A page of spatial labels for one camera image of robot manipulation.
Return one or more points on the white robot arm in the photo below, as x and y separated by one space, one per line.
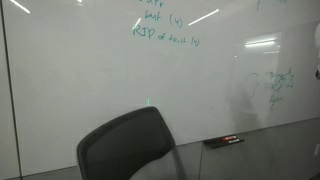
317 45

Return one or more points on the black mesh office chair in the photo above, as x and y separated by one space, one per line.
119 148

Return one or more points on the red whiteboard marker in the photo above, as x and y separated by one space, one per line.
227 138

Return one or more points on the black marker tray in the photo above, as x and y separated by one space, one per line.
217 142

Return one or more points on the large white whiteboard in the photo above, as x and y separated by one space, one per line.
211 67

